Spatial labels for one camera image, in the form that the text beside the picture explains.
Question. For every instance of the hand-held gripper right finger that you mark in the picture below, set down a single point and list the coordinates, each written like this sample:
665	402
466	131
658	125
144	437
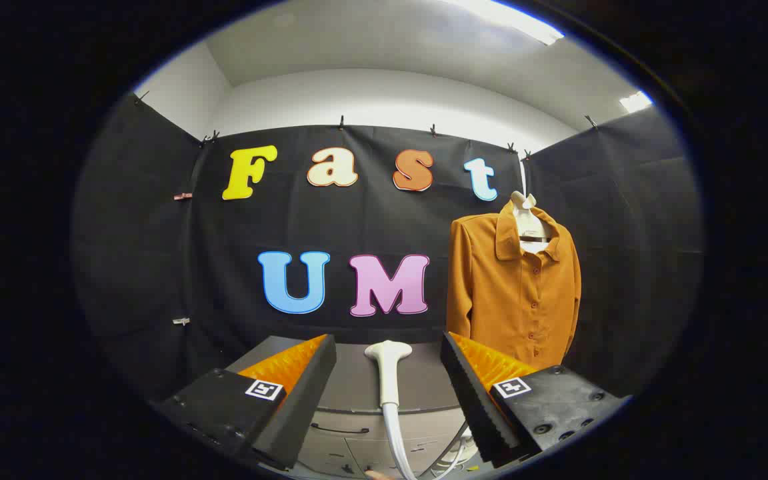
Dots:
474	400

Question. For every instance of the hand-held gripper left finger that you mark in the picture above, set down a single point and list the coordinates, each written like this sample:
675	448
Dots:
304	393

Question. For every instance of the white garment steamer head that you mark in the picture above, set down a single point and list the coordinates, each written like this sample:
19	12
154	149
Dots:
388	363

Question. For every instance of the orange button-up shirt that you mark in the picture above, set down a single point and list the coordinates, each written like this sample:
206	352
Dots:
510	300

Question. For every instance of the white clothes hanger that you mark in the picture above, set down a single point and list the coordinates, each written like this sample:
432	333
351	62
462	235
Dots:
529	223

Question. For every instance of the black backdrop cloth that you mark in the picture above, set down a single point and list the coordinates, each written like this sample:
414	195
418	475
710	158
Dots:
370	223

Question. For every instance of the row of black cloth clips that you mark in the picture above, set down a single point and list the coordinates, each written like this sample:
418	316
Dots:
340	122

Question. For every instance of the small ceiling light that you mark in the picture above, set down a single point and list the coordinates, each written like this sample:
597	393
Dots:
635	102

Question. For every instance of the long ceiling light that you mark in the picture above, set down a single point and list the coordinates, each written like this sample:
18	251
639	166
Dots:
510	16

